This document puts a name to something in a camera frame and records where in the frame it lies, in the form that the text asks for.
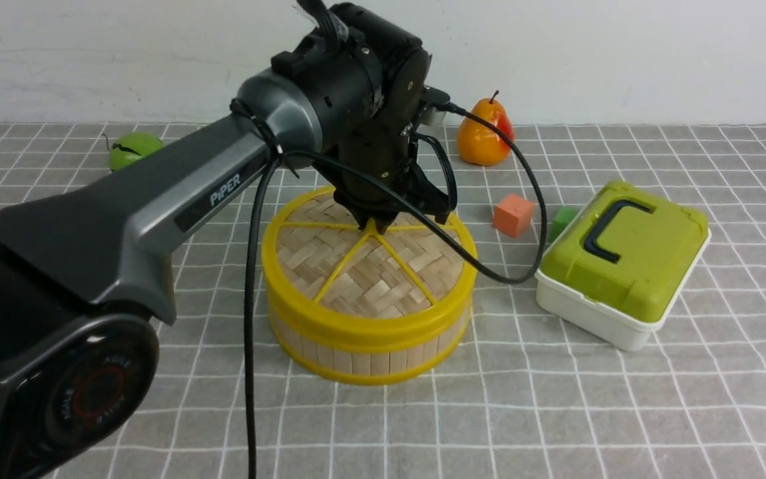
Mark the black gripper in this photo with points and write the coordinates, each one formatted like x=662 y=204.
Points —
x=389 y=153

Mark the yellow woven bamboo steamer lid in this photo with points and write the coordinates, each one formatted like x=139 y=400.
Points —
x=331 y=284

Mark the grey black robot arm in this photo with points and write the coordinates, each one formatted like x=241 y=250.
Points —
x=83 y=273

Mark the bamboo steamer base yellow rings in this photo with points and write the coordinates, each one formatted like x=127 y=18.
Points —
x=370 y=364

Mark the orange red toy pear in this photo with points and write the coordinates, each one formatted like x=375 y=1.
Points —
x=478 y=144

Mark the orange foam cube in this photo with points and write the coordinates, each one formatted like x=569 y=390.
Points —
x=513 y=215

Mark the green foam cube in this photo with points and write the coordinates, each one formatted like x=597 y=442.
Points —
x=562 y=218

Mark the green lidded white plastic box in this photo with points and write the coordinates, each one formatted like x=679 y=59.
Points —
x=618 y=268

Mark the grey checked tablecloth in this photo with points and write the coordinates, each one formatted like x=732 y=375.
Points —
x=524 y=396

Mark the green toy apple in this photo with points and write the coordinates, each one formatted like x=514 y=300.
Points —
x=130 y=148

